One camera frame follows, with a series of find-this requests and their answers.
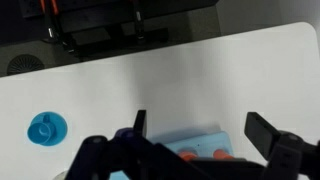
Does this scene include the light blue toy sink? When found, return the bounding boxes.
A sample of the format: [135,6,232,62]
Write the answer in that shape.
[109,130,235,180]

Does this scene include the orange black rod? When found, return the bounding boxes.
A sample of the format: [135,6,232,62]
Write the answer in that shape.
[38,0,56,42]
[49,0,77,54]

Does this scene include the small orange cup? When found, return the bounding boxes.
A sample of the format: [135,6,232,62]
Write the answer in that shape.
[177,150,200,163]

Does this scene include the cream toy sponge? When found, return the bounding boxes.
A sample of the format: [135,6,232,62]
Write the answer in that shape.
[53,170,70,180]

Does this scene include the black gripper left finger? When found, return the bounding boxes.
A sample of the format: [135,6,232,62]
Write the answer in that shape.
[64,109,214,180]

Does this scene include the black round ribbed disc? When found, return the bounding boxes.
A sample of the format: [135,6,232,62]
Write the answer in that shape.
[6,54,46,77]

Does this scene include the blue mug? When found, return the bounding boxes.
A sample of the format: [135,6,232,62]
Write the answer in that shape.
[27,114,56,146]

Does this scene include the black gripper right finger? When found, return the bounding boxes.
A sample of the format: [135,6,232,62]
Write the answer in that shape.
[244,111,320,180]

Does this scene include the orange toy knobs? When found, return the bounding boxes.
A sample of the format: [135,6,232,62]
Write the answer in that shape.
[213,148,235,160]

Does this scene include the blue saucer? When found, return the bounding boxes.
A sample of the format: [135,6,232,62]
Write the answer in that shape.
[27,111,69,147]

